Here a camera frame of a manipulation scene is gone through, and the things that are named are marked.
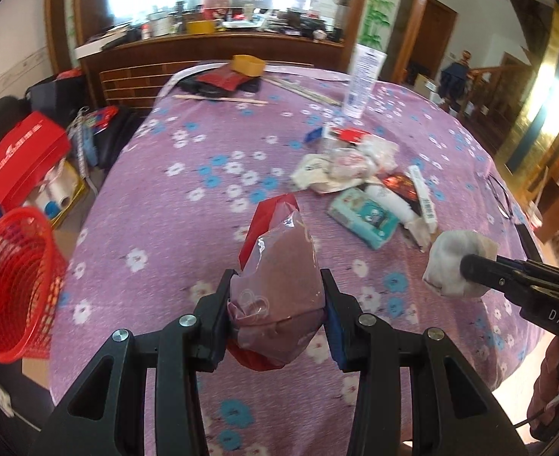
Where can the black pouch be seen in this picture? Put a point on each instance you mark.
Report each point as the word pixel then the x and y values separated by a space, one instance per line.
pixel 191 86

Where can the cardboard box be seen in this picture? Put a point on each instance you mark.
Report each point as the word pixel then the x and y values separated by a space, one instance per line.
pixel 37 373

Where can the white film roll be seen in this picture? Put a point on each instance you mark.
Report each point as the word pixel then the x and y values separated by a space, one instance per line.
pixel 63 188

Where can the red and white small box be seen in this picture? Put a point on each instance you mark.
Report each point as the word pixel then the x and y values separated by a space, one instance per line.
pixel 348 135

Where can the wooden brick-pattern counter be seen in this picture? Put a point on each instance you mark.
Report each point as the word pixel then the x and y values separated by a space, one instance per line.
pixel 132 73

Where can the teal tissue pack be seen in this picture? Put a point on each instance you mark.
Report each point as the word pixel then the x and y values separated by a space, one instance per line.
pixel 362 216

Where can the yellow tin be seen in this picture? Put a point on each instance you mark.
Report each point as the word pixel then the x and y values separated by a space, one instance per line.
pixel 201 27

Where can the white tissue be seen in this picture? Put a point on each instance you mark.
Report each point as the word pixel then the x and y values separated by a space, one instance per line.
pixel 446 266

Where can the dark navy paper bag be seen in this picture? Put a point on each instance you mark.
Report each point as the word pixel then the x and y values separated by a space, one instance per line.
pixel 53 99

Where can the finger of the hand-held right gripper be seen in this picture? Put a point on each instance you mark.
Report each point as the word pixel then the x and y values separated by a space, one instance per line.
pixel 484 270

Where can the wooden ruler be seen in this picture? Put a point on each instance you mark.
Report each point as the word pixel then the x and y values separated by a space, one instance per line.
pixel 303 91

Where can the person's right hand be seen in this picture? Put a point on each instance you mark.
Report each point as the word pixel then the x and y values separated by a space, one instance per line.
pixel 553 389

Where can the dark red snack packet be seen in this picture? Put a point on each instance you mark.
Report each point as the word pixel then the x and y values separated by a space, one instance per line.
pixel 400 185

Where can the long white box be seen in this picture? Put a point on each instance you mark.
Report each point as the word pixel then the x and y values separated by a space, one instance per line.
pixel 424 197

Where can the small white tube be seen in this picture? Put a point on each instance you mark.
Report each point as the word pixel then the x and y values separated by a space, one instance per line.
pixel 391 201

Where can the crumpled white plastic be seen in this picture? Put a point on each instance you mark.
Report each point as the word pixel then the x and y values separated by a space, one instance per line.
pixel 380 151

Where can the wooden chopstick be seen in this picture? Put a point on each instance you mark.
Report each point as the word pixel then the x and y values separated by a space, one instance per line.
pixel 220 99

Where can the white perforated strip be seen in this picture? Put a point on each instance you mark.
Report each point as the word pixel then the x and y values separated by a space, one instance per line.
pixel 83 156

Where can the blue roll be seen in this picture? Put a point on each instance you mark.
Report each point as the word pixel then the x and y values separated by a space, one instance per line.
pixel 51 208

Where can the yellow tape roll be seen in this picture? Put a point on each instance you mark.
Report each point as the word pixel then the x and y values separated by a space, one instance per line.
pixel 248 64

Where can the dark jacket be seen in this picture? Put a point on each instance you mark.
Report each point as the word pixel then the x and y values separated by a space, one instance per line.
pixel 453 80

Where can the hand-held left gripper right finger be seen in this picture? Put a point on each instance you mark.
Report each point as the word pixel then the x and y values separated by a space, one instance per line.
pixel 334 337

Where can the small blue packet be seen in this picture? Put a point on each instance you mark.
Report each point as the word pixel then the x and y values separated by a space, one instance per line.
pixel 313 136

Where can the red plastic basket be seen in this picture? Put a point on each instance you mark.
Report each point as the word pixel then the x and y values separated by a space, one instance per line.
pixel 13 289

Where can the red and clear plastic bag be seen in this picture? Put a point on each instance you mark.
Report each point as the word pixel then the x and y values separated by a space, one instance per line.
pixel 279 266

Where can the crumpled pink-print wrapper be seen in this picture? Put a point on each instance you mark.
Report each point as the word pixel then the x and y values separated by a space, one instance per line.
pixel 351 166

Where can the red and blue bag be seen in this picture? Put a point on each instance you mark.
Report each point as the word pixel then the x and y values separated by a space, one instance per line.
pixel 102 116

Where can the crumpled white wrapper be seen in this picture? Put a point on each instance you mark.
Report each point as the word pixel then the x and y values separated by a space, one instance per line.
pixel 310 171

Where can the blue cloth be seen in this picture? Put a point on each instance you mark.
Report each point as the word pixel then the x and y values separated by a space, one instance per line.
pixel 88 145

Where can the eyeglasses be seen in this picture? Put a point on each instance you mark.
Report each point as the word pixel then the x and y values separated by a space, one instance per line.
pixel 498 197

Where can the wooden stair railing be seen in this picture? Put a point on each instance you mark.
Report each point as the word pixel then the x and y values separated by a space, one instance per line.
pixel 493 80

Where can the brown wooden door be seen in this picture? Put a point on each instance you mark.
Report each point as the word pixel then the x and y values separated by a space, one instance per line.
pixel 431 38

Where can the metal pot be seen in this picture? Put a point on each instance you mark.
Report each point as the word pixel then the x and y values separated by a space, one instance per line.
pixel 159 23

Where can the purple floral tablecloth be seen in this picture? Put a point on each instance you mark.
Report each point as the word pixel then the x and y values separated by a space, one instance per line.
pixel 189 228

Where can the bamboo wall decoration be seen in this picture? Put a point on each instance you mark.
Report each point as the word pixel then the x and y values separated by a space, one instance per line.
pixel 378 4

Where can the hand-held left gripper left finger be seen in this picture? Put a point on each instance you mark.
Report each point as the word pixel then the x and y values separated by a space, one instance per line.
pixel 217 323

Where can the white flat box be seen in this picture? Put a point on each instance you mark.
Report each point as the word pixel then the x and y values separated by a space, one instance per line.
pixel 96 48

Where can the red gift bag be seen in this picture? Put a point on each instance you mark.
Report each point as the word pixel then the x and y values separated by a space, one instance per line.
pixel 23 152

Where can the white tube bottle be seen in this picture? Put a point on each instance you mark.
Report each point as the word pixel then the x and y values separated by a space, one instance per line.
pixel 364 80

